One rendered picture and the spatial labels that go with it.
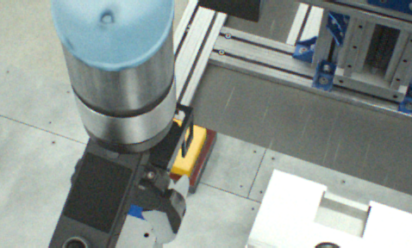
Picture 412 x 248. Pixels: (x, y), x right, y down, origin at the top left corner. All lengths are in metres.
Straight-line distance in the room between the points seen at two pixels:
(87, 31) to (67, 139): 0.54
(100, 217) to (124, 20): 0.20
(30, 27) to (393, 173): 0.97
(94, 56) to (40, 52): 1.58
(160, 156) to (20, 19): 1.51
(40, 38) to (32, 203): 1.16
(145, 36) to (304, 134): 1.22
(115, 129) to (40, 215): 0.41
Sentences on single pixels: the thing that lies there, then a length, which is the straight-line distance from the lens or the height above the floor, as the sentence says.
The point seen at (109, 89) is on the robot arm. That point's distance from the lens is 0.57.
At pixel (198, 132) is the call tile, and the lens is 1.00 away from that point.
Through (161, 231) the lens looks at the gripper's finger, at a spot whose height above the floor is 0.99.
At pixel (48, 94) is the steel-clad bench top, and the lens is 1.08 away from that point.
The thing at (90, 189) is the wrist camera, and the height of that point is 1.11.
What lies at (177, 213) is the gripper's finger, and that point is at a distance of 0.73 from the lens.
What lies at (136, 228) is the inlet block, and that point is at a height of 0.96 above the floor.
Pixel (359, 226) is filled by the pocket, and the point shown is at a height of 0.86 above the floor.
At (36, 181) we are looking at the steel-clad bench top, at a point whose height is 0.80.
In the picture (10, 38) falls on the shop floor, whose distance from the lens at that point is 2.15.
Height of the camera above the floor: 1.70
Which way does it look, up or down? 60 degrees down
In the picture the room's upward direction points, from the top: 1 degrees clockwise
